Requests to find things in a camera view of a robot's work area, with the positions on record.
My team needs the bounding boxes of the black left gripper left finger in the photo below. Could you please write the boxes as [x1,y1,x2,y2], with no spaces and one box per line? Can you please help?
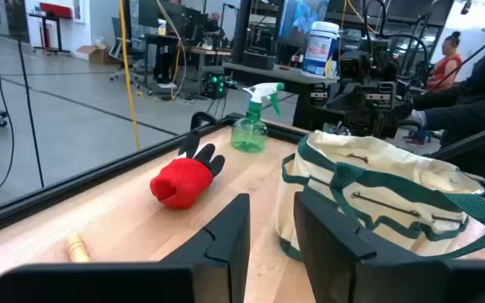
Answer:
[0,192,252,303]

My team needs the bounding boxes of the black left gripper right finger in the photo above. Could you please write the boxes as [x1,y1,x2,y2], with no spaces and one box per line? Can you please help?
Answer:
[292,189,485,303]

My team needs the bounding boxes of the narrow trowel wooden handle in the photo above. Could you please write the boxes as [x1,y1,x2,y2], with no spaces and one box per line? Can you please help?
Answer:
[66,231,93,263]

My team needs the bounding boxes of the green plastic spray bottle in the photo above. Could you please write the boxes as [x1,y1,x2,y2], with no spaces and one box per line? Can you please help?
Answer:
[230,82,286,154]

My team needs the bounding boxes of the red black gardening glove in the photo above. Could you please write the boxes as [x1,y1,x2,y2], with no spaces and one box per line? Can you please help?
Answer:
[149,132,227,210]

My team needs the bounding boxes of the cream green canvas gardening bag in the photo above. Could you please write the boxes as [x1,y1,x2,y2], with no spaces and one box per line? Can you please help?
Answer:
[274,129,485,263]

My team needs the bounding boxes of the white blue wipes canister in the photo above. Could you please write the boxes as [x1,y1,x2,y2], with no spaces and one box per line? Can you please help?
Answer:
[301,20,341,77]

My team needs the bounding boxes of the person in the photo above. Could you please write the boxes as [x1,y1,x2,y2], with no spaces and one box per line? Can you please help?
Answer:
[408,0,485,180]
[203,11,226,47]
[426,30,465,93]

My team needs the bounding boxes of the black computer monitor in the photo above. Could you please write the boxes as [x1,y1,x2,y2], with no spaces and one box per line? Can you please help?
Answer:
[276,0,332,43]

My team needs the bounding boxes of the black box green lights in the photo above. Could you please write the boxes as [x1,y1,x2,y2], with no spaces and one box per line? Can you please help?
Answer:
[202,71,229,101]

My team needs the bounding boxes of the wooden top desk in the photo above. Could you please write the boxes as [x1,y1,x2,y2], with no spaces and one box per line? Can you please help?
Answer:
[143,32,233,96]

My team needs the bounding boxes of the cardboard box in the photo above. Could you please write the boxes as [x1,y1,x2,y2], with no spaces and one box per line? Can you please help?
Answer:
[74,43,120,66]

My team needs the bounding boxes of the black office chair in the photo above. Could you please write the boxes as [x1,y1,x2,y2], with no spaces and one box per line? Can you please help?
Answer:
[108,16,145,83]

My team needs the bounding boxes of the black aluminium table frame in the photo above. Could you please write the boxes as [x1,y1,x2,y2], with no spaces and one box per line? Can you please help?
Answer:
[0,111,485,243]

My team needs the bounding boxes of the black hanging cable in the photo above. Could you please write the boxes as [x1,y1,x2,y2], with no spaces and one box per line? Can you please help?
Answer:
[14,0,45,189]

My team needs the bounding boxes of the tan hanging cable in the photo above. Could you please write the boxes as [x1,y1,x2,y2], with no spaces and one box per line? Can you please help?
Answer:
[155,0,188,101]

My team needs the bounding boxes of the yellow hanging cable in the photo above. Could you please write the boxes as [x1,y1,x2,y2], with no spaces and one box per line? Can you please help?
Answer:
[117,0,141,152]

